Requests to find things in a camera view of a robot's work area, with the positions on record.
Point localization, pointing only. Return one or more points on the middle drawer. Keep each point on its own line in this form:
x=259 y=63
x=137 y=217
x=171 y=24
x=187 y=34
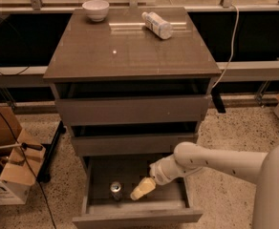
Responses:
x=128 y=139

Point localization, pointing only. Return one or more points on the open cardboard box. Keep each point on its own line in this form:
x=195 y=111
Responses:
x=19 y=167

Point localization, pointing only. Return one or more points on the black-handled tool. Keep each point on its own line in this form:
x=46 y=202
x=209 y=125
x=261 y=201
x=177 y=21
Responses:
x=23 y=145

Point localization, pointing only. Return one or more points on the white ceramic bowl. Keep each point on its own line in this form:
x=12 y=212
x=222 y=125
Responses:
x=96 y=10

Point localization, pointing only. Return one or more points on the metal window rail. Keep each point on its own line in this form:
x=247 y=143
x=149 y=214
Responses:
x=17 y=77

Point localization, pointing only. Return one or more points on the black stand leg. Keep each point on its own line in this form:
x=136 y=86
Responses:
x=44 y=173

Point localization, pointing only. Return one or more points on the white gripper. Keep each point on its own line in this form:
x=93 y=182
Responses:
x=160 y=172

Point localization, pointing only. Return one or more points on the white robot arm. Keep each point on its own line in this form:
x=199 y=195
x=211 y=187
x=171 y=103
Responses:
x=261 y=169

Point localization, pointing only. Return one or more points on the clear plastic bottle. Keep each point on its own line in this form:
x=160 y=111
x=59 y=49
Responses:
x=157 y=25

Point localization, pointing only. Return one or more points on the open bottom drawer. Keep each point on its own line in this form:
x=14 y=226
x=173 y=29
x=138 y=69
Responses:
x=170 y=203

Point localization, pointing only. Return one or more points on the redbull can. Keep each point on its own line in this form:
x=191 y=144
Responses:
x=116 y=191

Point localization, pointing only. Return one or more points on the brown drawer cabinet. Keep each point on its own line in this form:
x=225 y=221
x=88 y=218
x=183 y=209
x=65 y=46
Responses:
x=122 y=48

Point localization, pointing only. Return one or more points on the top drawer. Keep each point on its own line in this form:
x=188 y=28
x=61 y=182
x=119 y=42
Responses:
x=133 y=101

